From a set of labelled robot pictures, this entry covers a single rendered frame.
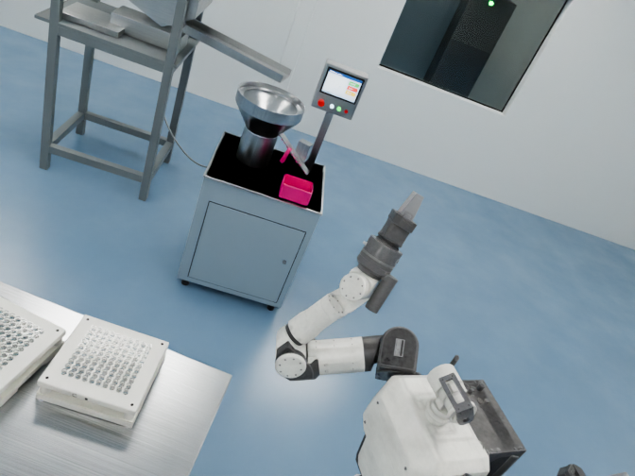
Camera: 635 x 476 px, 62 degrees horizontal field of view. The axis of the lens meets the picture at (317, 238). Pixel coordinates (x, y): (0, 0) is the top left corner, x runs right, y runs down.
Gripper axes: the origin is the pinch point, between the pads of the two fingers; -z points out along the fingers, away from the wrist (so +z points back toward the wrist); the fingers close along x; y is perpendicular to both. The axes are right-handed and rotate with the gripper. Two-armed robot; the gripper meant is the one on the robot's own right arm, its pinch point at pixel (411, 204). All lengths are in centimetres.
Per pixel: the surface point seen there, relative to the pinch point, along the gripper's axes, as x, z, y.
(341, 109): -165, -20, 31
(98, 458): 13, 88, 33
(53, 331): -6, 77, 62
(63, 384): 7, 80, 50
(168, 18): -187, -14, 141
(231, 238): -153, 69, 46
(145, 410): -2, 81, 30
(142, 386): -1, 75, 34
